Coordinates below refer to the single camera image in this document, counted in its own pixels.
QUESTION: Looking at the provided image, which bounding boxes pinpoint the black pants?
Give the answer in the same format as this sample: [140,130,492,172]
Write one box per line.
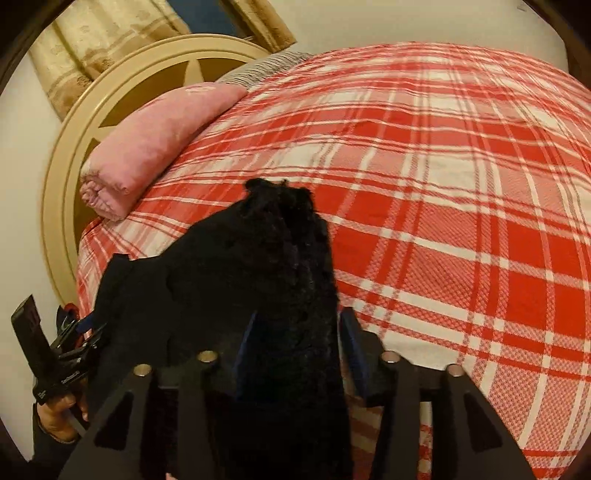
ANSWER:
[88,179,353,479]

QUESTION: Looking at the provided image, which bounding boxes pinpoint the person's left hand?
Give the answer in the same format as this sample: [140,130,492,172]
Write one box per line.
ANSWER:
[36,393,89,443]

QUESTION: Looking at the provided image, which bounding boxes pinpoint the pink pillow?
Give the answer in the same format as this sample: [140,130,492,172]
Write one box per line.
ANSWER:
[80,82,247,221]

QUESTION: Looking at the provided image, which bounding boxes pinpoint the red plaid bedsheet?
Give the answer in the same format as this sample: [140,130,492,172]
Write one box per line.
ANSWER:
[77,43,590,479]

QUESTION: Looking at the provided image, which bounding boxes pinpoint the cream round headboard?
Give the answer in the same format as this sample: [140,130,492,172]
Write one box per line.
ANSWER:
[40,34,270,304]

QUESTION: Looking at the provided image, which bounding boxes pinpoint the beige patterned curtain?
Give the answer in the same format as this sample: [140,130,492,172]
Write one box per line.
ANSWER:
[29,0,296,119]

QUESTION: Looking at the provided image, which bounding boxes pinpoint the grey striped pillow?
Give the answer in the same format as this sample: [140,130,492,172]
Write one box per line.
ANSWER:
[216,51,312,90]

